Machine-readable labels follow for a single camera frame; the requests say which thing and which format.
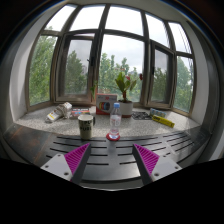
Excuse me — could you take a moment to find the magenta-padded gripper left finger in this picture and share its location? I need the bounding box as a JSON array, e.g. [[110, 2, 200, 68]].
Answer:
[[39, 142, 92, 186]]

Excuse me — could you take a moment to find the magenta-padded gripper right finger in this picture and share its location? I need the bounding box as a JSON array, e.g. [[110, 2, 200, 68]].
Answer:
[[131, 142, 184, 186]]

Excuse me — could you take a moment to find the clear blue-capped water bottle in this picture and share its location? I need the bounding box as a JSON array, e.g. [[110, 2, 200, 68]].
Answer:
[[109, 102, 123, 141]]

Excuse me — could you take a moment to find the white mug with black lettering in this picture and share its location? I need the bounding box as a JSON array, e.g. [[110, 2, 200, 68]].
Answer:
[[77, 113, 96, 141]]

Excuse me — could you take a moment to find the flat round red coaster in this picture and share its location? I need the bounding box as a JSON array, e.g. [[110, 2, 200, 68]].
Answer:
[[105, 132, 122, 142]]

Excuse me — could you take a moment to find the long yellow box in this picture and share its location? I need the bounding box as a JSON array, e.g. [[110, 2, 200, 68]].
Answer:
[[151, 114, 176, 129]]

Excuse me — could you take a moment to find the black grid plate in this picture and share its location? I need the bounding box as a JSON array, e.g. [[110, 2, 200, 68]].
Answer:
[[131, 111, 153, 121]]

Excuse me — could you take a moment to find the light blue pack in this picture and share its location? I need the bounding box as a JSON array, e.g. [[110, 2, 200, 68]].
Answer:
[[148, 107, 167, 118]]

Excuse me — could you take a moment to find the potted plant in white pot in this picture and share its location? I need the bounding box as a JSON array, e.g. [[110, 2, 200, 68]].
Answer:
[[90, 69, 144, 119]]

